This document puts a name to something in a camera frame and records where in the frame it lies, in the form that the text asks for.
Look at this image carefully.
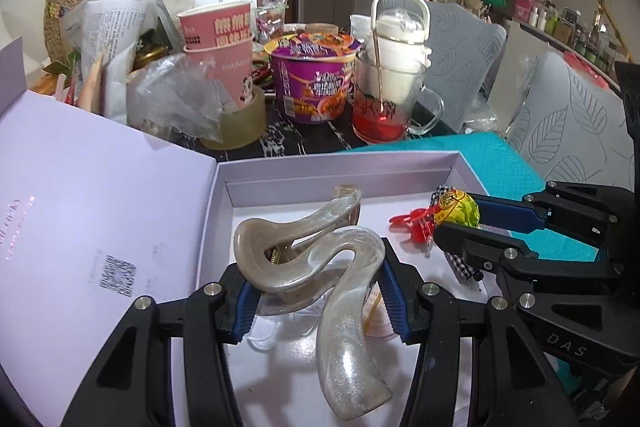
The clear tape roll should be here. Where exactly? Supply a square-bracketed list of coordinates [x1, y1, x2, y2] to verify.
[202, 84, 268, 151]

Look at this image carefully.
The pearly hair claw clip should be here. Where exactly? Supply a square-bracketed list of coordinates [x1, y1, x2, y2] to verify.
[232, 184, 393, 423]

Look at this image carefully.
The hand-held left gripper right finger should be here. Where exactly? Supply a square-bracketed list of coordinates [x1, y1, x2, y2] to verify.
[377, 254, 576, 427]

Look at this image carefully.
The purple instant noodle bowl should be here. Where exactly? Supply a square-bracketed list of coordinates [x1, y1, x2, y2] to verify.
[263, 32, 363, 125]

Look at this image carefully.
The glass mug with red drink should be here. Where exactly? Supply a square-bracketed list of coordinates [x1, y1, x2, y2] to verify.
[352, 49, 446, 145]

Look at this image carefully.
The lavender cardboard box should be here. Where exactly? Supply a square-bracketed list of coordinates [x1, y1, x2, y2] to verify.
[0, 36, 501, 427]

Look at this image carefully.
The folded printed paper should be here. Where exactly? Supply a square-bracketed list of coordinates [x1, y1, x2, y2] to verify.
[80, 0, 148, 72]

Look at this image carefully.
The teal mat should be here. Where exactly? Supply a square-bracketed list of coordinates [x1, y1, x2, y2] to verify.
[345, 131, 581, 390]

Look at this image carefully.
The pink panda paper cup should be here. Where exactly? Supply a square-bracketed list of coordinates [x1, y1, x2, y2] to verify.
[182, 34, 256, 110]

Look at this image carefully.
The crumpled clear plastic bag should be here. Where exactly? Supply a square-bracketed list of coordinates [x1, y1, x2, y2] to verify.
[125, 52, 226, 142]

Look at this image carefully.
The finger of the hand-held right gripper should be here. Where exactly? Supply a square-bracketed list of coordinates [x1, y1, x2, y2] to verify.
[469, 181, 636, 258]
[433, 223, 623, 295]

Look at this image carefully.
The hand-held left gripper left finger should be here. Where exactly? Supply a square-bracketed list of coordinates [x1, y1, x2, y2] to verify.
[55, 263, 258, 427]

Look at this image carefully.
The gold-lid jar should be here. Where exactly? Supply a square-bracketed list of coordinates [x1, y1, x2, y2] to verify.
[135, 47, 168, 70]

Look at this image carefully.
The gold stirrer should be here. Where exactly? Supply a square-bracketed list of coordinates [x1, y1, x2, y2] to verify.
[370, 29, 388, 118]

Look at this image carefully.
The lollipop clip with checkered bow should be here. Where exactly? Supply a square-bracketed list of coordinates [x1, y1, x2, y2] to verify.
[430, 184, 483, 283]

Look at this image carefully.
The grey leaf-pattern chair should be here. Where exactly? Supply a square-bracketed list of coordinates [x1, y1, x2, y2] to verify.
[505, 51, 633, 192]
[425, 2, 508, 132]

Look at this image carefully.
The clear hair clip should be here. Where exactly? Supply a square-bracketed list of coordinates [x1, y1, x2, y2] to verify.
[247, 302, 321, 353]

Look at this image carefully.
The row of cosmetic bottles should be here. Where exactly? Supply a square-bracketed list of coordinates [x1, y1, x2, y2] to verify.
[530, 2, 626, 68]

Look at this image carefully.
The white water bottle with handle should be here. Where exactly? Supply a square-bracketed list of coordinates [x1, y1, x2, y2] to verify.
[370, 0, 433, 108]

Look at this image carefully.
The red hair clip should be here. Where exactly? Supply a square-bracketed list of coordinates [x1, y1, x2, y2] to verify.
[389, 207, 436, 253]

